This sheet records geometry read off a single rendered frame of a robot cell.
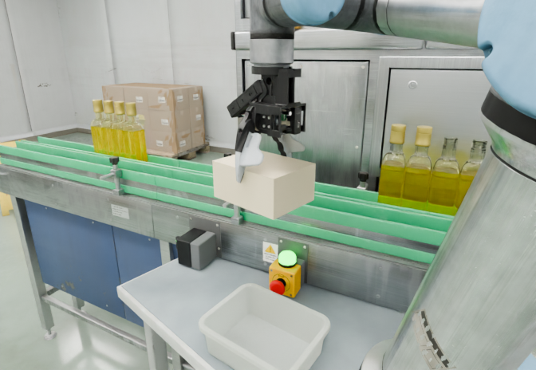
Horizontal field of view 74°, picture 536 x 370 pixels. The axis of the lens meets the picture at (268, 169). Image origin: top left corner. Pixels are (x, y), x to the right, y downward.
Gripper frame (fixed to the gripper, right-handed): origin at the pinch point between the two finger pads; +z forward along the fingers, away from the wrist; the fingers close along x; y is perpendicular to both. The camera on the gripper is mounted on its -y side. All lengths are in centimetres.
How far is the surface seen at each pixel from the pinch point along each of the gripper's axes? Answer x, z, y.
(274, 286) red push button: 6.4, 30.8, -2.3
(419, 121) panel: 50, -5, 11
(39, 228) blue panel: -13, 49, -118
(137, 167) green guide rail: 8, 16, -68
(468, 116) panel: 53, -7, 22
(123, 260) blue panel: 0, 50, -70
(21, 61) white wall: 115, -9, -608
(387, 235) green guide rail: 24.1, 17.4, 16.2
